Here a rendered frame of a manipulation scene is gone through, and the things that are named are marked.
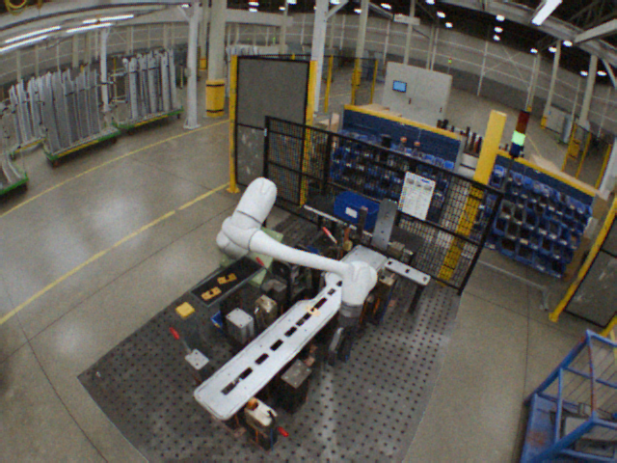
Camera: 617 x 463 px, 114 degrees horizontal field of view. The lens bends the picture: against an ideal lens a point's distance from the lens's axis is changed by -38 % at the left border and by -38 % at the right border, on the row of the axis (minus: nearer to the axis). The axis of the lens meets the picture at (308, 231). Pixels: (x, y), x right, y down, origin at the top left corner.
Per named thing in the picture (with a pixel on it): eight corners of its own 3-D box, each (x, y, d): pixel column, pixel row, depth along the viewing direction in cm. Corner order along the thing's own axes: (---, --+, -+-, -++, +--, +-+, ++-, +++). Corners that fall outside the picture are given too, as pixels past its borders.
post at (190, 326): (201, 374, 147) (184, 321, 123) (192, 366, 151) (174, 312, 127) (211, 366, 153) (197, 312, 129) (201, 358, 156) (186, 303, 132)
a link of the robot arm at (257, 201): (228, 224, 209) (243, 196, 213) (249, 235, 212) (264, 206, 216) (232, 209, 135) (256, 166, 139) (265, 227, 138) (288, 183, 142)
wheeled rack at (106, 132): (52, 170, 509) (40, 92, 412) (44, 160, 552) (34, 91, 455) (121, 142, 646) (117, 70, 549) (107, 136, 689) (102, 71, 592)
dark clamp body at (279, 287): (279, 343, 171) (281, 296, 150) (261, 332, 177) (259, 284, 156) (290, 333, 179) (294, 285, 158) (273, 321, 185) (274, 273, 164)
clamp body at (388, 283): (377, 329, 185) (392, 288, 166) (361, 320, 190) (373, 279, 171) (384, 320, 191) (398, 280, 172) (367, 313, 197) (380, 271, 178)
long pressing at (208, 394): (228, 428, 100) (228, 426, 99) (188, 393, 110) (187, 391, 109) (388, 258, 197) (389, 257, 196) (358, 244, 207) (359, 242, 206)
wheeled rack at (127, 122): (129, 137, 679) (124, 68, 582) (111, 132, 715) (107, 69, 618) (184, 119, 823) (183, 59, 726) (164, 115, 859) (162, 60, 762)
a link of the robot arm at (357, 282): (362, 307, 117) (369, 299, 129) (371, 267, 115) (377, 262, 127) (335, 300, 121) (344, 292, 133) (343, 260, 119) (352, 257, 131)
